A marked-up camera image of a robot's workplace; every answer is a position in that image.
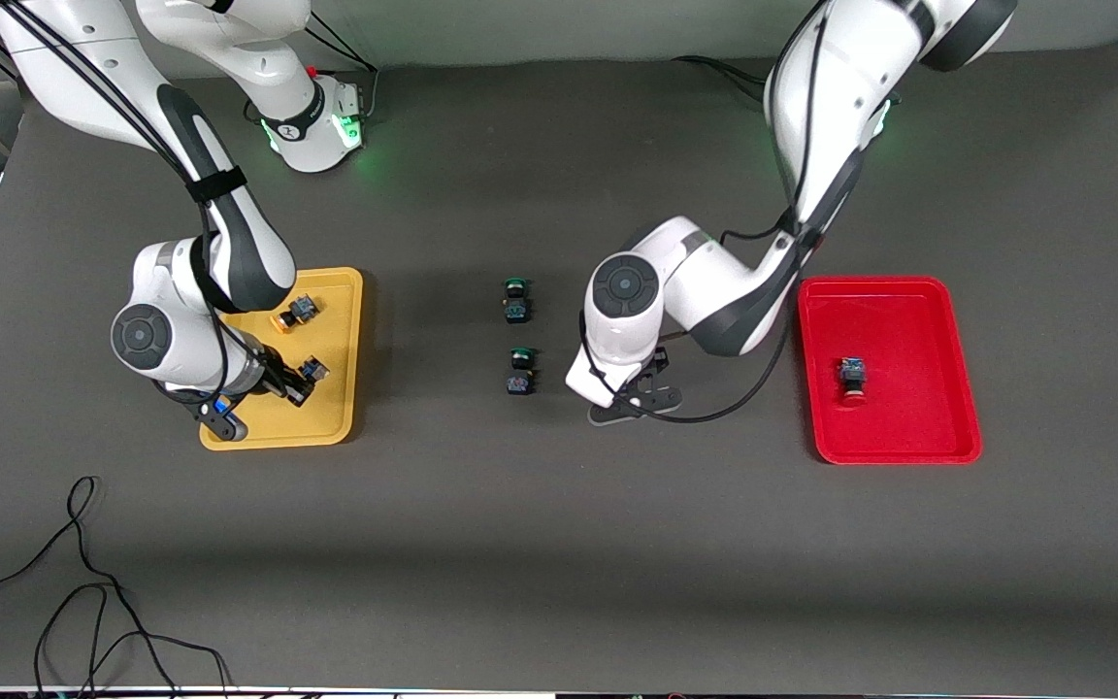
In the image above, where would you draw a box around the red mushroom push button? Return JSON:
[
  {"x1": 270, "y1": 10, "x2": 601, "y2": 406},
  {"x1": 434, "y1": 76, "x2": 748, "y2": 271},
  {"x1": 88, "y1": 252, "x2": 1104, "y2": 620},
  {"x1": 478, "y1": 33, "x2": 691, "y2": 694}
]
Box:
[{"x1": 837, "y1": 356, "x2": 869, "y2": 405}]

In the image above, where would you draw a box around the yellow plastic tray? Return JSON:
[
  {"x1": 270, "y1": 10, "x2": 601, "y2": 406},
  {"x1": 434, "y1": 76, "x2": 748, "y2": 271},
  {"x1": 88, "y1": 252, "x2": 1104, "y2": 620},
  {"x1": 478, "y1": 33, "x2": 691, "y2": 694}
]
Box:
[{"x1": 198, "y1": 267, "x2": 366, "y2": 450}]

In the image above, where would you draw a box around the red plastic tray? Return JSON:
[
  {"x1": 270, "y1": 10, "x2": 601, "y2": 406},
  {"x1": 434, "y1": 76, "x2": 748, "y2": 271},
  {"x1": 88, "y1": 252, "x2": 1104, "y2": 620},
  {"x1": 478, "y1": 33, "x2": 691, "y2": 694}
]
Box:
[{"x1": 797, "y1": 276, "x2": 984, "y2": 466}]

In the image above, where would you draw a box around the black cable along right arm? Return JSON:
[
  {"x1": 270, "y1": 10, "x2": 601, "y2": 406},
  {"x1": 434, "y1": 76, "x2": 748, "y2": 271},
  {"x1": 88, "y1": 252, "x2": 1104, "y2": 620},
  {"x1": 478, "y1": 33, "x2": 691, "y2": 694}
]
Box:
[{"x1": 0, "y1": 0, "x2": 235, "y2": 399}]

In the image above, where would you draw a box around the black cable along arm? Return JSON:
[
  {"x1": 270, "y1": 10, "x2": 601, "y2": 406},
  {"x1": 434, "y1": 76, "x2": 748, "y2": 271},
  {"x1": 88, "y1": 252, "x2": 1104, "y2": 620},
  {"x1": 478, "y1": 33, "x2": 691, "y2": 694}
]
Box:
[
  {"x1": 578, "y1": 0, "x2": 861, "y2": 425},
  {"x1": 0, "y1": 0, "x2": 235, "y2": 399}
]

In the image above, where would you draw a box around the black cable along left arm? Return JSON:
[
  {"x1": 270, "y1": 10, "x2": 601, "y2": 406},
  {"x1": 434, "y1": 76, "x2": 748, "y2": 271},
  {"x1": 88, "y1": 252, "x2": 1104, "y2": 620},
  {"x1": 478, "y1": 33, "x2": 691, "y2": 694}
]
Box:
[{"x1": 578, "y1": 0, "x2": 861, "y2": 425}]

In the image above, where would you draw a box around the black velcro strap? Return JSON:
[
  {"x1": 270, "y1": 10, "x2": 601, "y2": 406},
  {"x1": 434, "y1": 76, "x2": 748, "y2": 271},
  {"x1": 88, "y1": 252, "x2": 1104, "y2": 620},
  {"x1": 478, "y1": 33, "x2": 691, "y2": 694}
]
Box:
[{"x1": 185, "y1": 167, "x2": 247, "y2": 203}]

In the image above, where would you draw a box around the loose black cable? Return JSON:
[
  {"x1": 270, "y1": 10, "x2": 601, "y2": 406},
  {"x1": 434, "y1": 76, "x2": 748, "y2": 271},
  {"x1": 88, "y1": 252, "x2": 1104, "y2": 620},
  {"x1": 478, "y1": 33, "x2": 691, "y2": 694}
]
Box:
[{"x1": 0, "y1": 475, "x2": 232, "y2": 699}]

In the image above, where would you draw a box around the black left arm base cable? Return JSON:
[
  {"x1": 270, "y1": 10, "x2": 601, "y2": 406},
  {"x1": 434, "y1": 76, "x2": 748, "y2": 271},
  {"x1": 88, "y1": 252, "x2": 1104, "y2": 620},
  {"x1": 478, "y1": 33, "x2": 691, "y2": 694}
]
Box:
[{"x1": 673, "y1": 53, "x2": 773, "y2": 103}]

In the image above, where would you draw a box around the black arm base cable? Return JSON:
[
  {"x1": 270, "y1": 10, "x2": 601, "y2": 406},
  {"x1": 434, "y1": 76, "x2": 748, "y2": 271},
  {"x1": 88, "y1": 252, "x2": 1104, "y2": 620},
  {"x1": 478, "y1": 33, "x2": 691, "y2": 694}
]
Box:
[
  {"x1": 673, "y1": 53, "x2": 773, "y2": 103},
  {"x1": 305, "y1": 17, "x2": 381, "y2": 75}
]

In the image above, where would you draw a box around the black right arm base cable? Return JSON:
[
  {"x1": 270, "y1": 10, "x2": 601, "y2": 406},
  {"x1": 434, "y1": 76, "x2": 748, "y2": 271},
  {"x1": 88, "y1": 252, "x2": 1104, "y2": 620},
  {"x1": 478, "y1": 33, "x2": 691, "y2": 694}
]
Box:
[{"x1": 305, "y1": 17, "x2": 381, "y2": 75}]

